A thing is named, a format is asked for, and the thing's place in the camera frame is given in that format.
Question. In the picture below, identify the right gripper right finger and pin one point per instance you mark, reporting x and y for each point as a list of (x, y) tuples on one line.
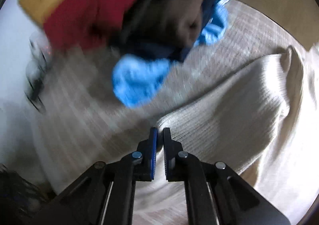
[(214, 193)]

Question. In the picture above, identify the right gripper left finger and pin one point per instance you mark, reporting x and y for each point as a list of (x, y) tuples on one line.
[(105, 192)]

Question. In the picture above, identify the cream knit sweater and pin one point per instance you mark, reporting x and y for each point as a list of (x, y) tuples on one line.
[(255, 110)]

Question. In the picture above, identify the beige plaid table mat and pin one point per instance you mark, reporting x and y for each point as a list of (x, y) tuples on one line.
[(85, 122)]

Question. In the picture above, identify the blue garment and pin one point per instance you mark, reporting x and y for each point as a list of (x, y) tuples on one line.
[(135, 81)]

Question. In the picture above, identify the red garment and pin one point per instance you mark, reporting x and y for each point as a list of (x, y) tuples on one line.
[(87, 23)]

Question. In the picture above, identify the brown garment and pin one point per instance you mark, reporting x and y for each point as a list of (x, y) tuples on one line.
[(162, 29)]

